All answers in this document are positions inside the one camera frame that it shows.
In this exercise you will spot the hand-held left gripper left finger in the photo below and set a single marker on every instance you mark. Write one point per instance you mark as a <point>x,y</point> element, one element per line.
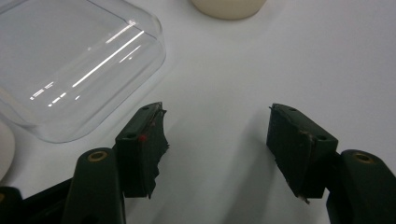
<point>137,161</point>

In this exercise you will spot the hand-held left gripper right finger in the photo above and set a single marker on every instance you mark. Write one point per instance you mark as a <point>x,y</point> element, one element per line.
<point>311,155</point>

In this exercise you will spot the clear plastic container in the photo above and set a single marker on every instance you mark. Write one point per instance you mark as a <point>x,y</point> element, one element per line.
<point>74,65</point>

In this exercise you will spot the white round object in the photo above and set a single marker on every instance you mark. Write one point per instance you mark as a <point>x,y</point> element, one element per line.
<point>5,149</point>

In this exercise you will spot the cream round object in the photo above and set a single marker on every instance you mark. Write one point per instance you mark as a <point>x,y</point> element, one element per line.
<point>229,7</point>

